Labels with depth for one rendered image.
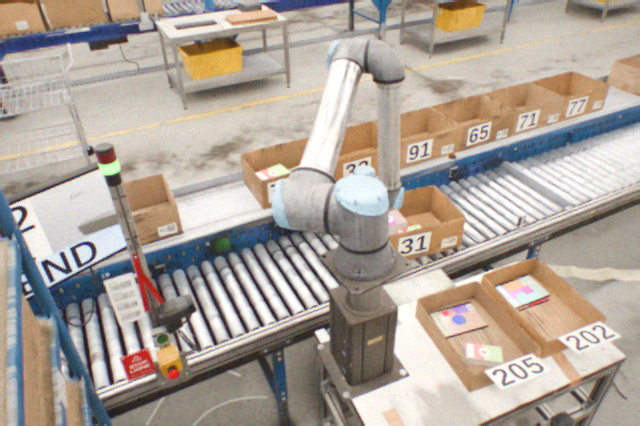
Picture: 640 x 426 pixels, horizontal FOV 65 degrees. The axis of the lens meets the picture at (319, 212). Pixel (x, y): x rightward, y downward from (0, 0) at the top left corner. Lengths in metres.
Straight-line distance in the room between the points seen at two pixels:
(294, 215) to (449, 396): 0.86
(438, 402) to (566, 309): 0.72
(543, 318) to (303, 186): 1.18
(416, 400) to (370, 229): 0.70
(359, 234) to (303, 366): 1.55
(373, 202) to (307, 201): 0.19
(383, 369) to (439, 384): 0.20
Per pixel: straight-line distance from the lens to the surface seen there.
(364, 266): 1.48
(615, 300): 3.62
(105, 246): 1.70
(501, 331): 2.11
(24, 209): 1.56
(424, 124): 3.10
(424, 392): 1.88
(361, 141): 2.88
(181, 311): 1.72
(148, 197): 2.56
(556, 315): 2.24
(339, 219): 1.41
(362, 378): 1.85
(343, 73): 1.73
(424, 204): 2.60
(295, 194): 1.45
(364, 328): 1.65
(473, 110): 3.32
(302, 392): 2.77
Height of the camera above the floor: 2.28
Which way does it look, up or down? 36 degrees down
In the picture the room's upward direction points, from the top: 2 degrees counter-clockwise
